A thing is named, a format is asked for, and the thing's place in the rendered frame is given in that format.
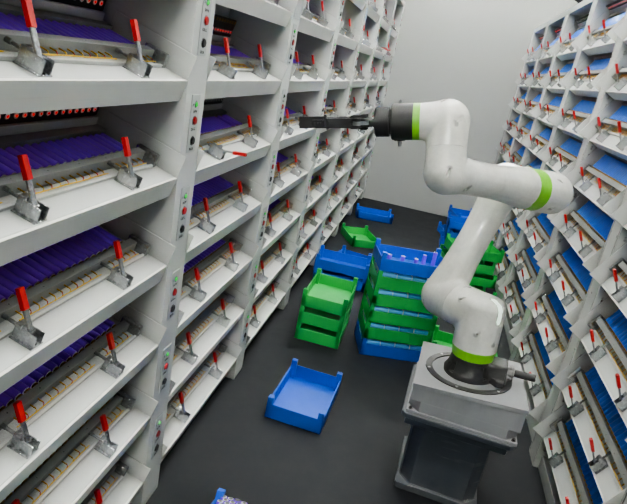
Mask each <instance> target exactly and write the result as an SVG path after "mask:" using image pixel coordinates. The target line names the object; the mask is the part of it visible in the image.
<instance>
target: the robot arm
mask: <svg viewBox="0 0 627 504"><path fill-rule="evenodd" d="M368 127H374V134H375V136H376V137H389V135H390V134H391V139H392V140H394V141H398V147H402V141H405V140H424V141H425V142H426V154H425V163H424V171H423V177H424V181H425V183H426V185H427V186H428V188H429V189H430V190H432V191H433V192H435V193H437V194H441V195H466V196H475V197H477V199H476V202H475V204H474V206H473V208H472V210H471V212H470V214H469V216H468V218H467V220H466V222H465V224H464V225H463V227H462V229H461V231H460V233H459V234H458V236H457V238H456V239H455V241H454V243H453V244H452V246H451V248H450V249H449V251H448V252H447V254H446V255H445V257H444V258H443V260H442V261H441V263H440V264H439V265H438V267H437V268H436V270H435V271H434V272H433V274H432V275H431V276H430V278H429V279H428V280H427V281H426V283H425V284H424V286H423V288H422V291H421V300H422V303H423V305H424V307H425V308H426V309H427V310H428V311H429V312H430V313H432V314H434V315H435V316H437V317H439V318H441V319H442V320H444V321H446V322H448V323H449V324H451V325H453V326H454V328H455V330H454V335H453V339H452V352H451V354H450V356H449V358H448V359H447V360H446V361H445V362H444V371H445V372H446V373H447V374H448V375H449V376H451V377H452V378H454V379H456V380H458V381H461V382H464V383H467V384H472V385H487V384H491V385H493V386H494V387H496V388H501V389H502V388H503V387H504V385H505V384H506V381H508V380H509V381H512V380H513V377H516V378H520V379H524V380H528V381H532V382H535V381H536V375H535V374H531V373H527V372H523V371H519V370H515V366H513V365H510V364H508V359H503V358H499V357H496V356H495V355H496V353H497V349H498V345H499V341H500V337H501V332H502V328H503V324H504V319H505V315H506V309H507V308H506V304H505V303H504V302H503V301H502V300H501V299H500V298H498V297H496V296H494V295H491V294H489V293H486V292H484V291H481V290H478V289H476V288H474V287H471V286H469V284H470V282H471V280H472V278H473V275H474V273H475V271H476V269H477V267H478V265H479V263H480V261H481V259H482V257H483V255H484V253H485V251H486V249H487V247H488V246H489V244H490V242H491V240H492V239H493V237H494V235H495V234H496V232H497V230H498V229H499V227H500V225H501V224H502V222H503V221H504V219H505V218H506V216H507V215H508V213H509V212H510V210H511V209H512V208H513V207H515V208H518V209H526V210H530V211H534V212H539V213H544V214H555V213H558V212H561V211H563V210H564V209H565V208H566V207H567V206H568V205H569V204H570V202H571V200H572V198H573V187H572V184H571V182H570V181H569V179H568V178H567V177H565V176H564V175H562V174H560V173H557V172H552V171H547V170H540V169H532V168H531V167H522V166H519V165H516V164H513V163H500V164H497V165H496V164H490V163H486V162H482V161H478V160H475V159H470V158H467V145H468V135H469V128H470V114H469V111H468V109H467V108H466V106H465V105H464V104H463V103H461V102H460V101H458V100H455V99H443V100H439V101H434V102H427V103H403V102H402V100H400V101H399V103H393V104H392V106H391V109H390V107H376V108H375V112H374V117H368V114H362V115H352V116H338V117H333V116H330V117H327V115H324V116H301V117H299V128H326V129H327V130H328V129H329V128H350V129H360V130H367V129H368Z"/></svg>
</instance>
